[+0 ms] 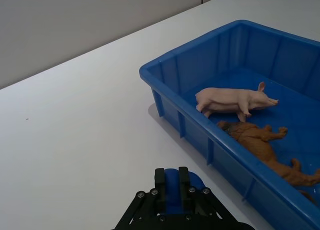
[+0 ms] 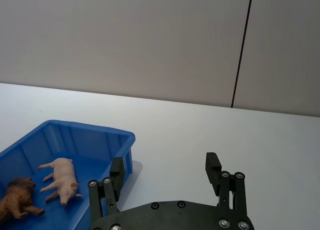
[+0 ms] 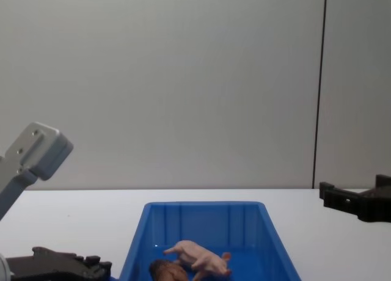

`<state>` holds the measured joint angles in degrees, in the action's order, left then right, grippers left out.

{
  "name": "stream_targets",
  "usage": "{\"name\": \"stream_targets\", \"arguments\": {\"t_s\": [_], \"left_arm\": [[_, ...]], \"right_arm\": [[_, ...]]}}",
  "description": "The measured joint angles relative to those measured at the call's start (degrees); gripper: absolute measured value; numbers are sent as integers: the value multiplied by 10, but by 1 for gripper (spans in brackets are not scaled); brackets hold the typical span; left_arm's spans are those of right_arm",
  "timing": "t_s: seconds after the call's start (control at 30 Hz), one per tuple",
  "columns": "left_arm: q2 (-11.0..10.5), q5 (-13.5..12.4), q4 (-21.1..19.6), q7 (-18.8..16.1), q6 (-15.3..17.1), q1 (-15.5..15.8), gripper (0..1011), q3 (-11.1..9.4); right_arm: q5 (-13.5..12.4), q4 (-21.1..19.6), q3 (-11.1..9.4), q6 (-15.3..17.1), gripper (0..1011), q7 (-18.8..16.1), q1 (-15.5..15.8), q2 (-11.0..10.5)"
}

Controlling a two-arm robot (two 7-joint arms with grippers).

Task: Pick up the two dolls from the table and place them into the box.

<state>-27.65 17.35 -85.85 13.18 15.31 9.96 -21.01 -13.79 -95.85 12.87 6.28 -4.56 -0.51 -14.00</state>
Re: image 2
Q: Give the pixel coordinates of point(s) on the pink toy pig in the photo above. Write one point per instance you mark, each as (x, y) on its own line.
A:
(63, 178)

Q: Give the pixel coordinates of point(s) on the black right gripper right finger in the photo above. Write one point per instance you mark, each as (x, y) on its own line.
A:
(226, 187)

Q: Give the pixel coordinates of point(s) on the brown toy lion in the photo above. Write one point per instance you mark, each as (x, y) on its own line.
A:
(16, 196)

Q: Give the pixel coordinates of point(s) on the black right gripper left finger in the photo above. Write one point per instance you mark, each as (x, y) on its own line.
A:
(110, 190)

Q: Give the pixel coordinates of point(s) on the blue plastic bin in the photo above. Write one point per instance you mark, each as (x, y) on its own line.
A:
(72, 150)

